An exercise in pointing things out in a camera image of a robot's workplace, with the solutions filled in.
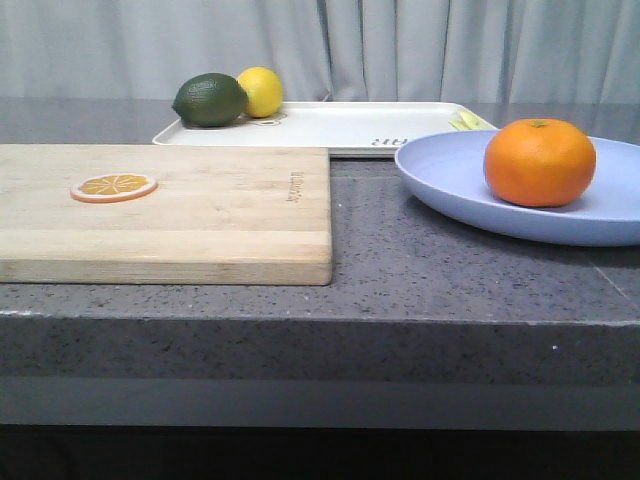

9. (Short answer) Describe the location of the light blue plate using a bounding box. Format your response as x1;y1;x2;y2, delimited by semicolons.
395;130;639;247

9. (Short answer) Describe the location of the orange mandarin fruit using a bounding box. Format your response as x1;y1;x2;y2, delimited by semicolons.
484;118;596;208

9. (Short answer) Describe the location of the white rectangular tray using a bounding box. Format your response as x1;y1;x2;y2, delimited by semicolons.
153;102;495;158

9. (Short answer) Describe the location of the wooden cutting board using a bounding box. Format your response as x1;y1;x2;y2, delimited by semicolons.
1;144;332;285

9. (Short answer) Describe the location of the yellow lemon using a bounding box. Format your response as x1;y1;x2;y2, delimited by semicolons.
237;66;284;118

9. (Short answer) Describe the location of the dark green lime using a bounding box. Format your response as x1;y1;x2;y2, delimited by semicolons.
172;72;248;128

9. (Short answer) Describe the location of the grey curtain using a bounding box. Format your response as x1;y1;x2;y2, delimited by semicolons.
1;1;639;104

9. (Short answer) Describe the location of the orange slice piece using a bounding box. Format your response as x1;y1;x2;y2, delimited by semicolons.
69;173;158;203

